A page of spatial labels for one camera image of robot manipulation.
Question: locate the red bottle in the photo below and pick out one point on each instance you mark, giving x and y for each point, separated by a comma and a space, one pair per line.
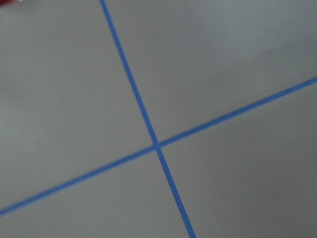
4, 3

